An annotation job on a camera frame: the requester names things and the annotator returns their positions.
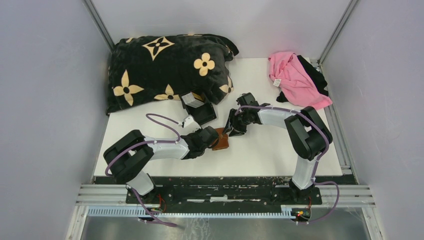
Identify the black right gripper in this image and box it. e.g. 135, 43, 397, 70
223, 108, 251, 137

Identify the brown leather card holder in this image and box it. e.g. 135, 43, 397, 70
211, 127, 230, 151

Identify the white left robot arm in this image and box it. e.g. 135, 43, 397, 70
103, 126, 219, 204

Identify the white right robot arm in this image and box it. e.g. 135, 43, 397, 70
223, 92, 333, 204

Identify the white card stack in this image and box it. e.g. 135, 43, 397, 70
180, 92, 205, 108

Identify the pink cloth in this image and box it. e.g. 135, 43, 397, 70
268, 51, 333, 110

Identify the black cloth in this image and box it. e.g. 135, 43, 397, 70
276, 55, 329, 103

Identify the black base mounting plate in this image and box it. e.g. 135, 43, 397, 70
94, 175, 357, 215

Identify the black floral plush pillow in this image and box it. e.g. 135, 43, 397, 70
106, 34, 239, 114

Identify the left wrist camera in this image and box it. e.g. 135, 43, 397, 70
178, 115, 202, 133

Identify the white slotted cable duct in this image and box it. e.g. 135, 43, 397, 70
87, 206, 295, 220

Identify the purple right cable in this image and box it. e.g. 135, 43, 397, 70
234, 105, 341, 225

